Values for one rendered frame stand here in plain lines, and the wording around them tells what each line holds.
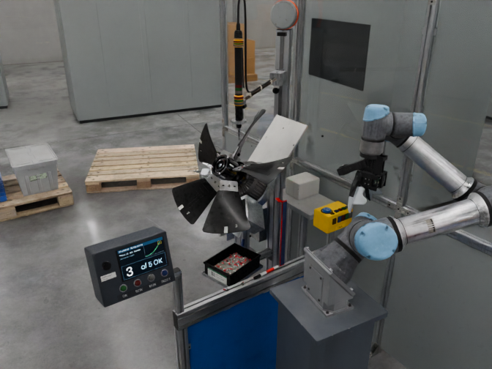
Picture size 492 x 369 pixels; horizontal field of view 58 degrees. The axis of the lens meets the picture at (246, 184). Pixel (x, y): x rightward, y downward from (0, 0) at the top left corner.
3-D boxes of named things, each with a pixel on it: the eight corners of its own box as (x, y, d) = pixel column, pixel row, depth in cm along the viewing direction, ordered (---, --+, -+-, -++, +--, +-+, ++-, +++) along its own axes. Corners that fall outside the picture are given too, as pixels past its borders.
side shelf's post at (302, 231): (298, 308, 306) (304, 200, 271) (302, 312, 303) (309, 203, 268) (293, 310, 303) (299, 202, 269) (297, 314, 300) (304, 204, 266)
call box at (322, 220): (336, 219, 222) (337, 200, 218) (351, 227, 214) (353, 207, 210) (312, 228, 214) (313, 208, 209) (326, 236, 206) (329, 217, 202)
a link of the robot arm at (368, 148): (356, 139, 144) (367, 135, 149) (354, 153, 145) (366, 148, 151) (378, 143, 139) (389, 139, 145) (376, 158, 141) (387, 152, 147)
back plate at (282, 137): (201, 209, 262) (200, 208, 261) (263, 110, 263) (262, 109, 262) (254, 250, 222) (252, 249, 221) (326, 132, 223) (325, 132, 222)
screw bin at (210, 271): (234, 254, 221) (234, 242, 218) (261, 266, 212) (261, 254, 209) (203, 274, 206) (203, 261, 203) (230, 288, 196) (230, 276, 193)
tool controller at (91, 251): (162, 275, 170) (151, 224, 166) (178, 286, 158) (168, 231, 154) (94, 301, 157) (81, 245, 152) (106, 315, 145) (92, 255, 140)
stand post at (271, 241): (269, 317, 298) (274, 156, 250) (277, 324, 291) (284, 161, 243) (263, 319, 296) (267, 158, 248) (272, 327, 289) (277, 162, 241)
